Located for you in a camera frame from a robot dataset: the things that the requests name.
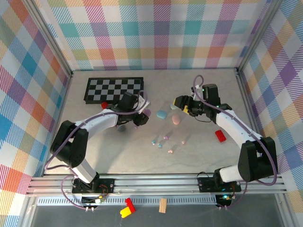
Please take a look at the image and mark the black grey chessboard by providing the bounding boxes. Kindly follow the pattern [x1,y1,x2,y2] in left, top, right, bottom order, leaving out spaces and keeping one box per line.
[83,77,144,105]

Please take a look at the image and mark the red wide toy brick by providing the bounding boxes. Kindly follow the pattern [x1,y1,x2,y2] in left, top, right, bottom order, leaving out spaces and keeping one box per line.
[214,130,227,143]

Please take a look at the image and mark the red narrow toy brick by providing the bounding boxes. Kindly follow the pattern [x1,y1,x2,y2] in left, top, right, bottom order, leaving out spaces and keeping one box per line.
[125,198,137,212]

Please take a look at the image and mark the small wooden block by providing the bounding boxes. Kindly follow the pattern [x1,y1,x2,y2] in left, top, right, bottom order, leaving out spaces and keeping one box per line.
[159,198,168,214]

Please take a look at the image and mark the yellow toy brick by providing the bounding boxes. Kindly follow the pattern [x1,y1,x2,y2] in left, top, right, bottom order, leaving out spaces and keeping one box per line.
[119,206,132,219]

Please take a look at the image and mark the small electronics board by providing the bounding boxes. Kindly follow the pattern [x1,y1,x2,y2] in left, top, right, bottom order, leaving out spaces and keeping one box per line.
[214,193,234,210]
[81,195,107,212]

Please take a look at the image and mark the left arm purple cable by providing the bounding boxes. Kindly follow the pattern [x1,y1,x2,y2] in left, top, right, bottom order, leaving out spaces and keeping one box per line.
[44,89,149,210]

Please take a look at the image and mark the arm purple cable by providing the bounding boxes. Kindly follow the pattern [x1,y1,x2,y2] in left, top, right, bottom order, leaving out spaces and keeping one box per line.
[44,89,149,210]
[194,75,279,210]

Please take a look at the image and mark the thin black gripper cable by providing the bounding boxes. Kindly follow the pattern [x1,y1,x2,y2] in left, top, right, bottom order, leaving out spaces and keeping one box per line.
[194,115,213,123]

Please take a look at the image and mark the aluminium side rail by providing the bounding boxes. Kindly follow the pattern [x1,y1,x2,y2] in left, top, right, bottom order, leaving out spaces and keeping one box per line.
[42,70,74,177]
[236,70,287,177]

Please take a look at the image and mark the long aluminium base rail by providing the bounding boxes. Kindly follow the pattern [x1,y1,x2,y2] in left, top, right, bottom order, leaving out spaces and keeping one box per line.
[25,174,287,197]

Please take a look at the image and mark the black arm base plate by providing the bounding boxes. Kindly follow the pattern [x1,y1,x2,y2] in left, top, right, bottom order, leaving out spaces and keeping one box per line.
[71,177,116,194]
[197,172,242,193]

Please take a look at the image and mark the aluminium frame post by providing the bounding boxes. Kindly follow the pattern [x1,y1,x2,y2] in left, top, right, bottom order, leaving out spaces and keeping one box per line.
[236,0,285,74]
[23,0,73,79]

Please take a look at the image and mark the slotted grey cable duct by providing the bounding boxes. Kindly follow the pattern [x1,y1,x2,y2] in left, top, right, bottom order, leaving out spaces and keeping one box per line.
[37,197,220,206]

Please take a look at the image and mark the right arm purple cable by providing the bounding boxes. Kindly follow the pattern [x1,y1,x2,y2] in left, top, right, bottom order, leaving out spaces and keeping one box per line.
[194,75,279,210]

